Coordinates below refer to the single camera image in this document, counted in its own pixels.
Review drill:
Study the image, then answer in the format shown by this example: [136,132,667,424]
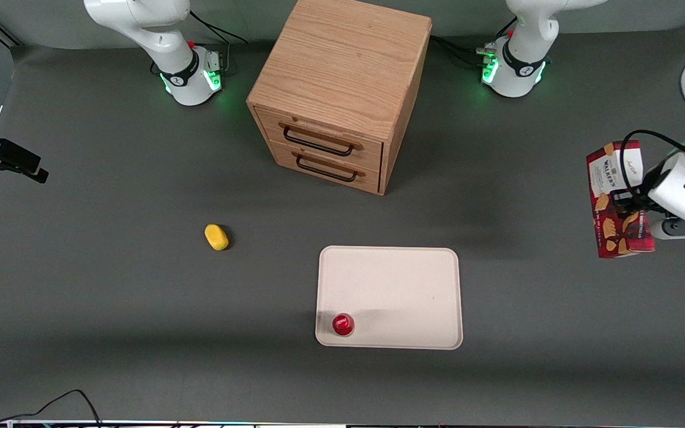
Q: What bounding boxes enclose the red cookie box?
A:
[586,140,656,260]

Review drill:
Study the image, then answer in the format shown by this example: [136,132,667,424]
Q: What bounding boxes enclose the beige plastic tray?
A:
[315,246,464,350]

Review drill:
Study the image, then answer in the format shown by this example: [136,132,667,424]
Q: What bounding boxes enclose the yellow sponge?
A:
[205,224,230,251]

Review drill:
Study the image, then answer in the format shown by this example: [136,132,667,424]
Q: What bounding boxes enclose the wooden drawer front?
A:
[268,140,382,195]
[253,107,384,174]

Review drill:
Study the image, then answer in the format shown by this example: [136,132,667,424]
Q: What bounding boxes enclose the small red cup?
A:
[332,313,356,338]

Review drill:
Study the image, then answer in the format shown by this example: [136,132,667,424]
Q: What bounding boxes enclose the wooden drawer cabinet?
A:
[246,0,433,196]

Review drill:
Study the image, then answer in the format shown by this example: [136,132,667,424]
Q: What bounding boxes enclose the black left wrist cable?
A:
[621,130,685,206]

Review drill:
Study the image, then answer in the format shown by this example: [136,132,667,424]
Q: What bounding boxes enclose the black cable at table edge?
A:
[0,389,103,428]

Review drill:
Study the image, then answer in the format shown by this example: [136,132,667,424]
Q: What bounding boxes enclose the black left arm base cables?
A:
[431,17,519,68]

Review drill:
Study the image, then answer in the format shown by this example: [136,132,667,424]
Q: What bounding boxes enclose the black right arm base cable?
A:
[190,10,249,45]

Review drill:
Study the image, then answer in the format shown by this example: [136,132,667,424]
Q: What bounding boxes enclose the black metal drawer handle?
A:
[296,153,359,183]
[283,124,356,158]

